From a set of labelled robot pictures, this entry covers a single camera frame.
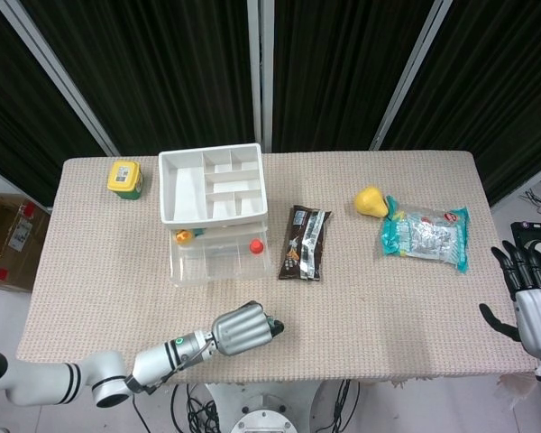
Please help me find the black cable bundle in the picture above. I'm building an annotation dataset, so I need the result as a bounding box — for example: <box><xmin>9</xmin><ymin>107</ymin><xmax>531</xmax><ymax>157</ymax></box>
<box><xmin>170</xmin><ymin>382</ymin><xmax>222</xmax><ymax>433</ymax></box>
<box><xmin>329</xmin><ymin>380</ymin><xmax>361</xmax><ymax>433</ymax></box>

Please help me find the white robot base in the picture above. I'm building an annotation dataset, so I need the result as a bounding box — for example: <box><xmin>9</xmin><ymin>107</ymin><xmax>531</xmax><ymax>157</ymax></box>
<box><xmin>205</xmin><ymin>380</ymin><xmax>326</xmax><ymax>433</ymax></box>

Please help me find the white partition post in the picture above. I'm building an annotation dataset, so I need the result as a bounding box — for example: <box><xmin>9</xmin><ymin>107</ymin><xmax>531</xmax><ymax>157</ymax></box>
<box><xmin>246</xmin><ymin>0</ymin><xmax>276</xmax><ymax>155</ymax></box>
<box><xmin>0</xmin><ymin>0</ymin><xmax>121</xmax><ymax>157</ymax></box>
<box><xmin>369</xmin><ymin>0</ymin><xmax>454</xmax><ymax>152</ymax></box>

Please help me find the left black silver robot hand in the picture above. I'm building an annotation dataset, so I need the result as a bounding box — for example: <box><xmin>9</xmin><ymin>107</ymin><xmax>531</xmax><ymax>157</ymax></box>
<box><xmin>210</xmin><ymin>300</ymin><xmax>286</xmax><ymax>357</ymax></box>

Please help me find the brown snack bag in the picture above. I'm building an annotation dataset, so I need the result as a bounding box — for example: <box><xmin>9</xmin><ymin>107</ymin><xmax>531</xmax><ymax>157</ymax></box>
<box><xmin>278</xmin><ymin>205</ymin><xmax>333</xmax><ymax>282</ymax></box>

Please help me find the black curtain panel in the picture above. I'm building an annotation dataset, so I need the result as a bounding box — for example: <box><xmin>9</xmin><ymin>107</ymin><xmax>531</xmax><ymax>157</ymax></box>
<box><xmin>0</xmin><ymin>0</ymin><xmax>110</xmax><ymax>207</ymax></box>
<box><xmin>21</xmin><ymin>0</ymin><xmax>257</xmax><ymax>157</ymax></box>
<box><xmin>380</xmin><ymin>0</ymin><xmax>541</xmax><ymax>207</ymax></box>
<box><xmin>272</xmin><ymin>0</ymin><xmax>428</xmax><ymax>154</ymax></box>

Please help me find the beige waffle tablecloth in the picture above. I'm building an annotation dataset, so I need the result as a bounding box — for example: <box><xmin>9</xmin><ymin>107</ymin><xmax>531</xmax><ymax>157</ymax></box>
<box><xmin>15</xmin><ymin>150</ymin><xmax>540</xmax><ymax>387</ymax></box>

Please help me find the white plastic drawer cabinet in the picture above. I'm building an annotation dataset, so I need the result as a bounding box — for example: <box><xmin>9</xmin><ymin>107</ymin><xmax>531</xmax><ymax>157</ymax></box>
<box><xmin>157</xmin><ymin>143</ymin><xmax>271</xmax><ymax>231</ymax></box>

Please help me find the yellow toy pear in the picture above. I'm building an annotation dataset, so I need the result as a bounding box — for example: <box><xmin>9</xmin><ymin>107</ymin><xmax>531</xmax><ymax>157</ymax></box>
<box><xmin>353</xmin><ymin>186</ymin><xmax>390</xmax><ymax>220</ymax></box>

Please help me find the clear plastic box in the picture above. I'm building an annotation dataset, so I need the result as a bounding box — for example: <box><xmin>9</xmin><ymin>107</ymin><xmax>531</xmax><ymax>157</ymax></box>
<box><xmin>167</xmin><ymin>219</ymin><xmax>274</xmax><ymax>287</ymax></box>

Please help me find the black electronic device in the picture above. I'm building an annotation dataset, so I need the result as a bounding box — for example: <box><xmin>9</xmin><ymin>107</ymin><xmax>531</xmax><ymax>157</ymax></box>
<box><xmin>509</xmin><ymin>220</ymin><xmax>541</xmax><ymax>272</ymax></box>

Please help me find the green tub with yellow lid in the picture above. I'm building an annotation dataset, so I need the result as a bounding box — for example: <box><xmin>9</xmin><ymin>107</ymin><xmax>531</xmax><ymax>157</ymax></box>
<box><xmin>106</xmin><ymin>161</ymin><xmax>144</xmax><ymax>201</ymax></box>

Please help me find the teal snack bag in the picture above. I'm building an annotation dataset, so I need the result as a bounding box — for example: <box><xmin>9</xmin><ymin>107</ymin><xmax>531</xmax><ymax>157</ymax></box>
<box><xmin>380</xmin><ymin>194</ymin><xmax>472</xmax><ymax>275</ymax></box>

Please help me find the cardboard box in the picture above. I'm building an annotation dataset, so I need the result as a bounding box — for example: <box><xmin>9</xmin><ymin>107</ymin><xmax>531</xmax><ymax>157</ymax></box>
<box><xmin>0</xmin><ymin>193</ymin><xmax>52</xmax><ymax>294</ymax></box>

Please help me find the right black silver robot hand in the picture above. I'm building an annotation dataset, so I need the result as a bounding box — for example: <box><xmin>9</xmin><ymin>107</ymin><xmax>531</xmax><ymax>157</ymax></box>
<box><xmin>479</xmin><ymin>241</ymin><xmax>541</xmax><ymax>362</ymax></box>

